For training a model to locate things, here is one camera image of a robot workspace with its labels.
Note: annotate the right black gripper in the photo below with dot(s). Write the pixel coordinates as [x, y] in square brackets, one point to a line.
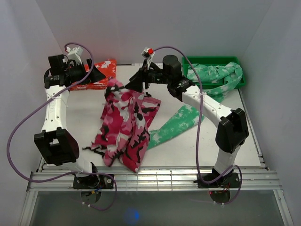
[137, 80]

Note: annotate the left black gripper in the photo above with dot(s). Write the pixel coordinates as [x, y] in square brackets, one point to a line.
[95, 76]

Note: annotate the pink camouflage trousers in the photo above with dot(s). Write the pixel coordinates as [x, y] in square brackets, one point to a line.
[125, 120]

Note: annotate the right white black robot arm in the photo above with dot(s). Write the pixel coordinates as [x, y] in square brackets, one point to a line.
[232, 129]

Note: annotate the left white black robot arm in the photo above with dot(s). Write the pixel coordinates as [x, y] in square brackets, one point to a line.
[55, 143]

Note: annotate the folded orange white trousers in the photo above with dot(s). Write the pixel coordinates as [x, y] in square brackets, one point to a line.
[108, 69]

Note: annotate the green tie-dye trousers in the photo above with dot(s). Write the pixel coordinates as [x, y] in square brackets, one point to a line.
[217, 81]

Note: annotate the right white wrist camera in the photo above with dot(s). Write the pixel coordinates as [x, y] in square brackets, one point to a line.
[147, 53]

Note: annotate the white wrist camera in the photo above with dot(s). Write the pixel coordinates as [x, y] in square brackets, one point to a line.
[147, 53]
[74, 54]

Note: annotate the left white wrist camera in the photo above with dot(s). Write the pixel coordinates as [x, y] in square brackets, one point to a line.
[74, 54]

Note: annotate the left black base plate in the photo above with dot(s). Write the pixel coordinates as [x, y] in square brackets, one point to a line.
[94, 182]

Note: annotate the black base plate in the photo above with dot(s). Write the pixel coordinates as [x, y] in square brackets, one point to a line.
[94, 182]
[228, 181]

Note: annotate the aluminium frame rail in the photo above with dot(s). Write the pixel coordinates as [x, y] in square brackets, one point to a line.
[165, 180]

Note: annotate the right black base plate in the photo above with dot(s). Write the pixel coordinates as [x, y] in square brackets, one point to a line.
[228, 181]

